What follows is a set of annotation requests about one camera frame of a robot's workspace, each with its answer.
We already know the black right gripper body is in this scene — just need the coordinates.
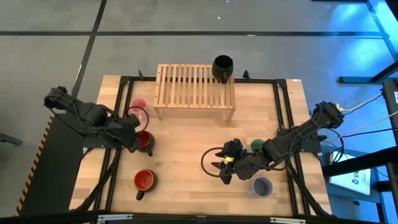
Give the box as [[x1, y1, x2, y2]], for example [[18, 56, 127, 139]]
[[228, 152, 251, 181]]

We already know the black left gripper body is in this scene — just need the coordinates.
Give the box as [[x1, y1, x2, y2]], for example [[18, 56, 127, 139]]
[[116, 113, 142, 150]]

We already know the green mug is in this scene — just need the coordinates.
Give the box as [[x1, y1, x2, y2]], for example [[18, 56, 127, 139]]
[[250, 138, 265, 152]]

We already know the pink mug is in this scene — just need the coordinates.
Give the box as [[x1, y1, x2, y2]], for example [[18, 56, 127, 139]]
[[129, 97, 150, 124]]

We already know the lavender mug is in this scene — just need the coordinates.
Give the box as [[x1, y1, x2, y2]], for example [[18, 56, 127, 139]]
[[248, 175, 274, 198]]

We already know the black rig beam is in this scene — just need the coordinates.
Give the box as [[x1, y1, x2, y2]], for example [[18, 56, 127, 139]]
[[0, 213, 398, 224]]

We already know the wooden slatted rack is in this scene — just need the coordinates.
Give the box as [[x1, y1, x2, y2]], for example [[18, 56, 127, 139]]
[[152, 63, 236, 121]]

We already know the all black mug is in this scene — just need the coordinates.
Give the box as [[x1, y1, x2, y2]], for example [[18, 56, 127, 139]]
[[211, 55, 234, 84]]

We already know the black panel with hazard stripes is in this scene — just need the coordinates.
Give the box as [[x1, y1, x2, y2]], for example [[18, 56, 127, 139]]
[[14, 113, 86, 217]]

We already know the white box with blue print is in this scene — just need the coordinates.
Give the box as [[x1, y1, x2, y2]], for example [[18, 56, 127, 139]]
[[328, 152, 373, 196]]

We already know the black slanted beam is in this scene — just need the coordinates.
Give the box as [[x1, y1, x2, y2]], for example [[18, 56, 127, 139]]
[[322, 146, 398, 177]]

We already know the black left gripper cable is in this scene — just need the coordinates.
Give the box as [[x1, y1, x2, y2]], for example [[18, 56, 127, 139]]
[[127, 106, 150, 133]]

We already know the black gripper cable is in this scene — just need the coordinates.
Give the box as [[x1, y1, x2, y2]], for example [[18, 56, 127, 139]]
[[127, 106, 150, 133], [200, 147, 228, 179]]

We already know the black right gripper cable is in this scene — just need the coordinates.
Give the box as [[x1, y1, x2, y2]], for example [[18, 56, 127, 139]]
[[200, 147, 228, 179]]

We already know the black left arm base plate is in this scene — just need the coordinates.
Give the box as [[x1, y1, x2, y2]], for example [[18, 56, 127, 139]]
[[83, 136, 131, 149]]

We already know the black aluminium table frame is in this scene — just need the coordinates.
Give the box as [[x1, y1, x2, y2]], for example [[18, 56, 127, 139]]
[[82, 70, 332, 217]]

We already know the metal bracket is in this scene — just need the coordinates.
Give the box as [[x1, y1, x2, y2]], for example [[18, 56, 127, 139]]
[[97, 213, 134, 223], [269, 217, 307, 224]]

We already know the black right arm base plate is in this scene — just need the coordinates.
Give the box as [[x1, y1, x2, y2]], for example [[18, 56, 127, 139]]
[[278, 127, 323, 153]]

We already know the white cable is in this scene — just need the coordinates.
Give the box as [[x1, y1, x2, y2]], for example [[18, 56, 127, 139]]
[[340, 92, 384, 112]]

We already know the black upright post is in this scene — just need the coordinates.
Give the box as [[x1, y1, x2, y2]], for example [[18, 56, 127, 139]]
[[382, 80, 398, 215]]

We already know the black desk frame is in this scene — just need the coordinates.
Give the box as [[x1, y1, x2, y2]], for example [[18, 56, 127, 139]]
[[338, 0, 398, 84]]

